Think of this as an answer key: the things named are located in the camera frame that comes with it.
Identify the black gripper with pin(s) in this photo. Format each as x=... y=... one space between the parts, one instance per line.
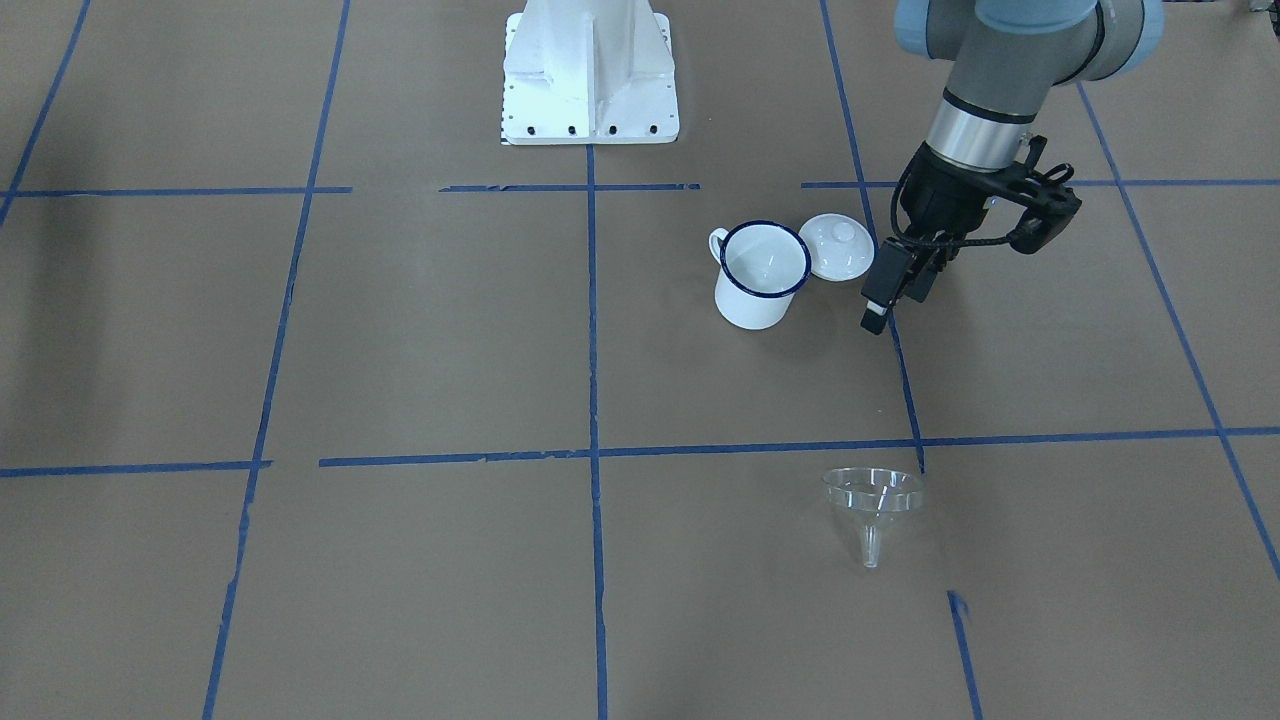
x=938 y=201

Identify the white enamel mug lid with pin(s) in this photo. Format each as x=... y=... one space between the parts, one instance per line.
x=842 y=249

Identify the clear plastic funnel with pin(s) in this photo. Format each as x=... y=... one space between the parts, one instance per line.
x=874 y=498

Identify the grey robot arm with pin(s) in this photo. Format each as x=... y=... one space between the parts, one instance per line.
x=974 y=181

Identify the white enamel mug blue rim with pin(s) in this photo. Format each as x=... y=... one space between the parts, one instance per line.
x=762 y=265

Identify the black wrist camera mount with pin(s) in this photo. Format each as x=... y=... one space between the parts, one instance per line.
x=1048 y=201

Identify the white pedestal base plate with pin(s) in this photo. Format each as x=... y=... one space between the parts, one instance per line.
x=588 y=73

